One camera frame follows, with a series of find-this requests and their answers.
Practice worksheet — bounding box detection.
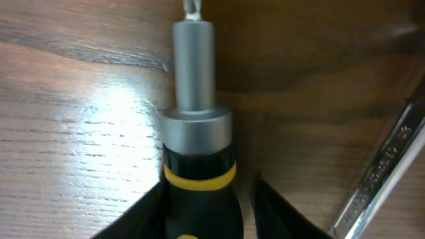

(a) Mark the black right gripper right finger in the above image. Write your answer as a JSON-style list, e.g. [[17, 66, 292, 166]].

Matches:
[[252, 178, 332, 239]]

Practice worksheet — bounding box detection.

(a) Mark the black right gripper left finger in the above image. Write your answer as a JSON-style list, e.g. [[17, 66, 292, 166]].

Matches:
[[92, 181, 165, 239]]

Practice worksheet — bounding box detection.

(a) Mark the stubby yellow black screwdriver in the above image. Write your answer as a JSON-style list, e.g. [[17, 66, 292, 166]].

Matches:
[[162, 0, 244, 238]]

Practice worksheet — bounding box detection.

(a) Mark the silver offset ring wrench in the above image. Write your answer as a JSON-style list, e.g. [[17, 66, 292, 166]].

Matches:
[[329, 100, 424, 239]]

